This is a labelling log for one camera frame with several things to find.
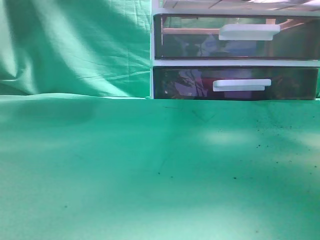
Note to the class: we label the purple translucent drawer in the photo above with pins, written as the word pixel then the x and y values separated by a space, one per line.
pixel 299 5
pixel 219 37
pixel 245 83

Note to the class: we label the green cloth table cover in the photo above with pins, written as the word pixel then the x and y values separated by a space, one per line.
pixel 75 167

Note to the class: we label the green cloth backdrop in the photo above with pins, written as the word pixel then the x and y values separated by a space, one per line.
pixel 99 48

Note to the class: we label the white plastic drawer cabinet frame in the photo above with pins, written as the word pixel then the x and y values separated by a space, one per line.
pixel 157 9

